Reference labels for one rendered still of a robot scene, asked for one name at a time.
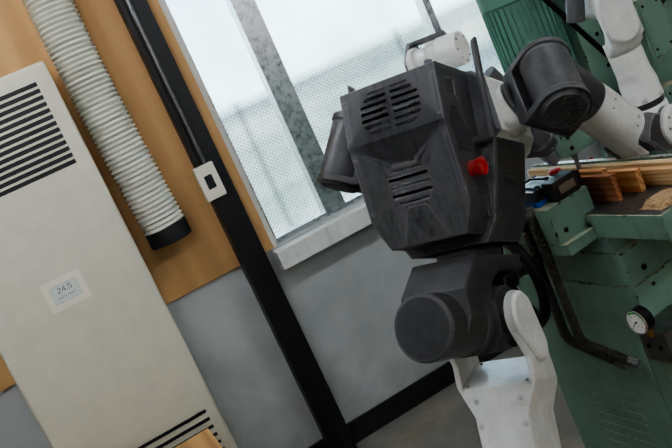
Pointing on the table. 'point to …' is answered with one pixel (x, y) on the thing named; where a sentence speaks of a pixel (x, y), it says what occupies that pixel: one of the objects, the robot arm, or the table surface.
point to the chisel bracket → (569, 147)
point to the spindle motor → (516, 7)
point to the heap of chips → (658, 200)
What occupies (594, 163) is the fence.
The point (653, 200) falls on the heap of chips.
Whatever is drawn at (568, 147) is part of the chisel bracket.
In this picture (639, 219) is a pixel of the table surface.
